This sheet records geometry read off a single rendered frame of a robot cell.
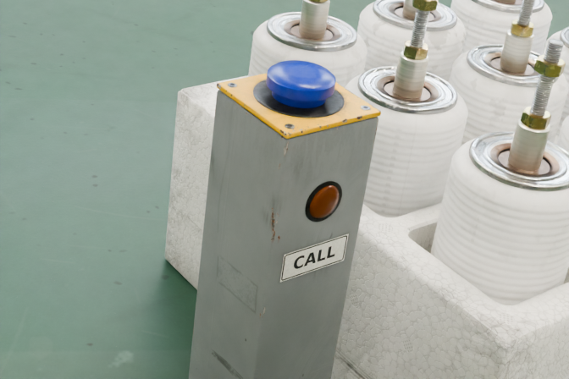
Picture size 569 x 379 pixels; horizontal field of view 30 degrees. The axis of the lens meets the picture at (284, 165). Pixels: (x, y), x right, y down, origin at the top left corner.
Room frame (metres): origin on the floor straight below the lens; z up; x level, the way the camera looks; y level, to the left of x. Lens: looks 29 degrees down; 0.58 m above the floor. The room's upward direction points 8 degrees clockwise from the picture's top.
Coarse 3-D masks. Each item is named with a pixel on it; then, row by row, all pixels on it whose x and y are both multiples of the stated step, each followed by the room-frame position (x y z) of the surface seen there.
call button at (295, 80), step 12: (276, 72) 0.56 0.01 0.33; (288, 72) 0.56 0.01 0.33; (300, 72) 0.56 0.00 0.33; (312, 72) 0.56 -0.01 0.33; (324, 72) 0.57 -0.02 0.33; (276, 84) 0.55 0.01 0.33; (288, 84) 0.55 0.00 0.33; (300, 84) 0.55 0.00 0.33; (312, 84) 0.55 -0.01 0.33; (324, 84) 0.55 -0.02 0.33; (276, 96) 0.55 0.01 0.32; (288, 96) 0.54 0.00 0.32; (300, 96) 0.54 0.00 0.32; (312, 96) 0.54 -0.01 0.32; (324, 96) 0.55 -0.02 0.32
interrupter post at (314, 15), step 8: (304, 0) 0.82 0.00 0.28; (328, 0) 0.82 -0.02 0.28; (304, 8) 0.81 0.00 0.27; (312, 8) 0.81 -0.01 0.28; (320, 8) 0.81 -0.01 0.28; (328, 8) 0.82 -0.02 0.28; (304, 16) 0.81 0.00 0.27; (312, 16) 0.81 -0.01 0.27; (320, 16) 0.81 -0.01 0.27; (304, 24) 0.81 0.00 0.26; (312, 24) 0.81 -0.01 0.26; (320, 24) 0.81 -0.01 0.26; (304, 32) 0.81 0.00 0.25; (312, 32) 0.81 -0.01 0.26; (320, 32) 0.81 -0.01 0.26
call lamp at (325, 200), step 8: (320, 192) 0.53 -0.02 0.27; (328, 192) 0.53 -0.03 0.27; (336, 192) 0.54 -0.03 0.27; (312, 200) 0.53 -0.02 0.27; (320, 200) 0.53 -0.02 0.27; (328, 200) 0.53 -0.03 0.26; (336, 200) 0.54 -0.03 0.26; (312, 208) 0.53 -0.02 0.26; (320, 208) 0.53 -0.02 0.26; (328, 208) 0.53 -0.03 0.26; (312, 216) 0.53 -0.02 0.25; (320, 216) 0.53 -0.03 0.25
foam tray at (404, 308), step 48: (192, 96) 0.82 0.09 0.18; (192, 144) 0.80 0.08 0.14; (192, 192) 0.80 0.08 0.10; (192, 240) 0.79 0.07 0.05; (384, 240) 0.63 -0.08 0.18; (432, 240) 0.67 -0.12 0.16; (384, 288) 0.62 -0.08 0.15; (432, 288) 0.58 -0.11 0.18; (384, 336) 0.61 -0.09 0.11; (432, 336) 0.58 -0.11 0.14; (480, 336) 0.55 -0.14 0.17; (528, 336) 0.55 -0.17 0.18
